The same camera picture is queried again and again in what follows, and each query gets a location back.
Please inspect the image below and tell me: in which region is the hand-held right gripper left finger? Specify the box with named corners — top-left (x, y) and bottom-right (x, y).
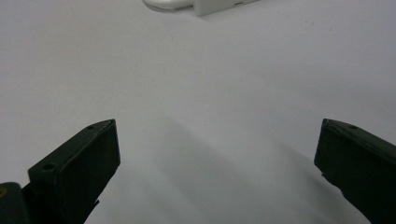
top-left (21, 119), bottom-right (121, 224)

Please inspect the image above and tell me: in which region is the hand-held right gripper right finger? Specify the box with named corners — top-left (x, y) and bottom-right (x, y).
top-left (313, 118), bottom-right (396, 224)

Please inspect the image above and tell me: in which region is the white round object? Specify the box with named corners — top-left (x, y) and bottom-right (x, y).
top-left (142, 0), bottom-right (195, 12)

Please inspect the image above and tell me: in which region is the white rectangular box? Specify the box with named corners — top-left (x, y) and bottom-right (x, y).
top-left (191, 0), bottom-right (261, 18)

